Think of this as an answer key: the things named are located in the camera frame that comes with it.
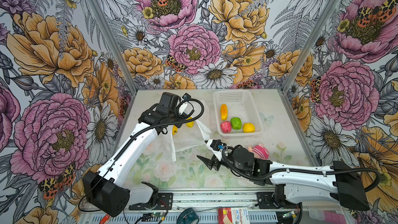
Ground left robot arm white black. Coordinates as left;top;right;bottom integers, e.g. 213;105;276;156
83;92;205;217

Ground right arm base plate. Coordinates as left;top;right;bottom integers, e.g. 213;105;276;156
256;192;299;209

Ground translucent white plastic bag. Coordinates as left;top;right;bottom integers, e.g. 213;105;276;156
158;100;211;162

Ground teal tape roll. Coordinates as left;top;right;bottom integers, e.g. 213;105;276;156
176;208;200;224

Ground green toy fruit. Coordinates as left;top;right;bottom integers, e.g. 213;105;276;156
230;117;242;130

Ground yellow toy fruit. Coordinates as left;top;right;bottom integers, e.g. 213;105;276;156
243;123;256;133

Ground cartoon boy plush doll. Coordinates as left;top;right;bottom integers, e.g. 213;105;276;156
247;144;269;160

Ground white plastic mesh basket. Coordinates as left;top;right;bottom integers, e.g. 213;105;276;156
213;89;264;138

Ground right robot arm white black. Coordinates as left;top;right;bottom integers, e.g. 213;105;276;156
198;140;374;211

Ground red handled tool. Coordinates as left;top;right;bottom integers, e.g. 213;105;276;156
99;214;111;224

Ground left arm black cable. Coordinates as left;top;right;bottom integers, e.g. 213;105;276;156
77;99;205;213

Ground red bandage box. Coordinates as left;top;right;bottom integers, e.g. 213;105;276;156
218;207;250;224

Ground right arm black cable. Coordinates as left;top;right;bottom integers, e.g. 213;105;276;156
221;147;382;224

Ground orange toy fruit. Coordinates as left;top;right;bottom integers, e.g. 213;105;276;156
220;104;228;121

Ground yellow toy banana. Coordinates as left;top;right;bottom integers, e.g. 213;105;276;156
186;121;194;128
172;125;178;135

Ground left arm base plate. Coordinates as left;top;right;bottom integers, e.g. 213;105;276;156
128;192;174;211

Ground pink item in clear box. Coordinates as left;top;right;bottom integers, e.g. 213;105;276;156
308;208;347;224

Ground pink toy fruit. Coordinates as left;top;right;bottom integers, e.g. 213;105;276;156
220;121;232;133

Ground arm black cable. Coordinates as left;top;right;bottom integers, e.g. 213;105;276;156
221;147;382;224
77;99;205;213

